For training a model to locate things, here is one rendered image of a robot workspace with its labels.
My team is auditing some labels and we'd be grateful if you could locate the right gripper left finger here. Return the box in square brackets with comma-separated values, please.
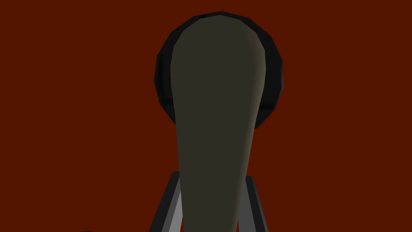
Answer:
[148, 171, 183, 232]

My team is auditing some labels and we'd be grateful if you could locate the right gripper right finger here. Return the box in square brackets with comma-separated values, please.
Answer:
[238, 176, 269, 232]

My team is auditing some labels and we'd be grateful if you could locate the grey and black door handle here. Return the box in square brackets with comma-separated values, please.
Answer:
[154, 11, 284, 232]

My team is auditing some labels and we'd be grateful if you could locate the dark red door leaf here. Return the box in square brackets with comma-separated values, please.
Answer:
[0, 0, 412, 232]

